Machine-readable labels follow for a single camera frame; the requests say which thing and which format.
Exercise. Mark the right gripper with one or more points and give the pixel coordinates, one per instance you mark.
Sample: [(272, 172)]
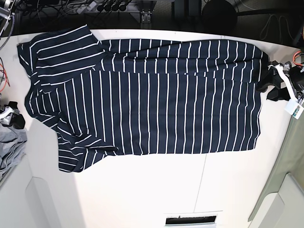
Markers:
[(11, 116)]

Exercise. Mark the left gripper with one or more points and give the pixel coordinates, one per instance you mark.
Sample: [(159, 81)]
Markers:
[(288, 82)]

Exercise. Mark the navy white striped t-shirt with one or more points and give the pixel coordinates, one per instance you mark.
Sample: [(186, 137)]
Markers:
[(142, 96)]

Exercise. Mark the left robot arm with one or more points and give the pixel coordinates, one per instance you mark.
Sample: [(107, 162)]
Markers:
[(297, 60)]

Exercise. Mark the grey cloth pile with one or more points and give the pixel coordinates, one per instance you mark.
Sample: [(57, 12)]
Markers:
[(12, 147)]

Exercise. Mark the black power strip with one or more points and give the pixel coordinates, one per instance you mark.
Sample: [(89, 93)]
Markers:
[(112, 5)]

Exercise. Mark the white floor vent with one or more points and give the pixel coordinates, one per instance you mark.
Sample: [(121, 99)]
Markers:
[(209, 219)]

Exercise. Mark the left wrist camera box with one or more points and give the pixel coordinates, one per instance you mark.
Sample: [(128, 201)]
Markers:
[(294, 108)]

